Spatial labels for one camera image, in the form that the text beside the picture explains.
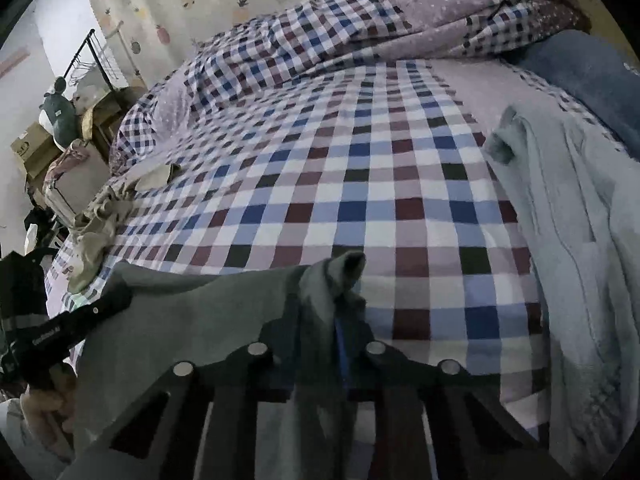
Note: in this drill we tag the grey plush toy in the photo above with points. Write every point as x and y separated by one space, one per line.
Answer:
61 114

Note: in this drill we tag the checkered bed sheet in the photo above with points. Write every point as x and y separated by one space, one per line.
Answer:
385 159

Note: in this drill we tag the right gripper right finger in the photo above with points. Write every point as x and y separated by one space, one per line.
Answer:
433 421

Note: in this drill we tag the blue denim jeans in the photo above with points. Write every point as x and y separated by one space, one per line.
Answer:
592 72

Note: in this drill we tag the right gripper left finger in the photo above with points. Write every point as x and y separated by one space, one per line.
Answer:
194 422

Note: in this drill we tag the light blue fleece garment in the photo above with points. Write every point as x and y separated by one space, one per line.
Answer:
576 195

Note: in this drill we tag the beige crumpled garment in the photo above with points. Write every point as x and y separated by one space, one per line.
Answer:
94 230

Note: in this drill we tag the grey-green garment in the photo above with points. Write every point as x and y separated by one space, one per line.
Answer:
202 319

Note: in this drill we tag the black clothes rack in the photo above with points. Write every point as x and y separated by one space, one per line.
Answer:
93 57

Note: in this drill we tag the cardboard box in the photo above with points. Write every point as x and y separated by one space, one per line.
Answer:
34 152

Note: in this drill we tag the checkered purple duvet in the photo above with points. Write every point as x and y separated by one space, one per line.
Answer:
318 36

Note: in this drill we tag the person's left hand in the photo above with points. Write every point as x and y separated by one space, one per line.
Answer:
50 412

